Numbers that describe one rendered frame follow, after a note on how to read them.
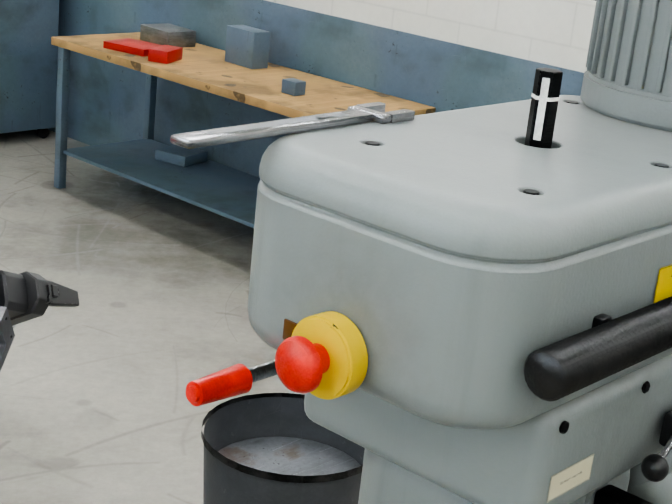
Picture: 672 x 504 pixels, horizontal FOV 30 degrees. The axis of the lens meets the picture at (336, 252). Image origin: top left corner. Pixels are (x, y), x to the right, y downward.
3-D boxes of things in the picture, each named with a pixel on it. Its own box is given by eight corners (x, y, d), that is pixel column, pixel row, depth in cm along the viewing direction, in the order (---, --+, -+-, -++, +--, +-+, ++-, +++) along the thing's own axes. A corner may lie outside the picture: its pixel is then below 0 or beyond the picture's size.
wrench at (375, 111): (197, 153, 86) (198, 141, 86) (159, 140, 89) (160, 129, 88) (414, 120, 104) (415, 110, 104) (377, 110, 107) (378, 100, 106)
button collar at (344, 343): (345, 412, 87) (354, 332, 85) (284, 382, 90) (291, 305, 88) (364, 405, 88) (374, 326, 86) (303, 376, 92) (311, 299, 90)
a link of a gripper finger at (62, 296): (75, 311, 162) (44, 305, 156) (72, 288, 163) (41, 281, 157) (85, 308, 161) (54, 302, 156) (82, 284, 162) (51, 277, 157)
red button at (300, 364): (306, 405, 85) (312, 351, 84) (265, 385, 87) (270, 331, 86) (339, 393, 87) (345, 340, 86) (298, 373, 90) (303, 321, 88)
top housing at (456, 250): (480, 460, 82) (515, 227, 77) (211, 331, 98) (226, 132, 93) (781, 315, 116) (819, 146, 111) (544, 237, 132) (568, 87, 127)
